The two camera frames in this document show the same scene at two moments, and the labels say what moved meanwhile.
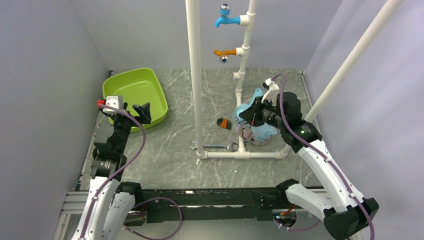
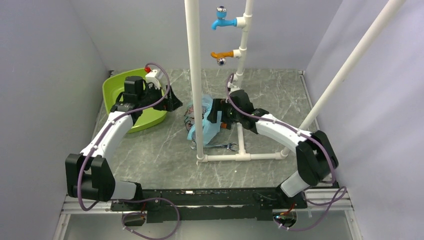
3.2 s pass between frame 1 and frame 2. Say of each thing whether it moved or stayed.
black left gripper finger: moved
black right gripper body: moved
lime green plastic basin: stayed
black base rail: stayed
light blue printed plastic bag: moved
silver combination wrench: stayed
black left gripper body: moved
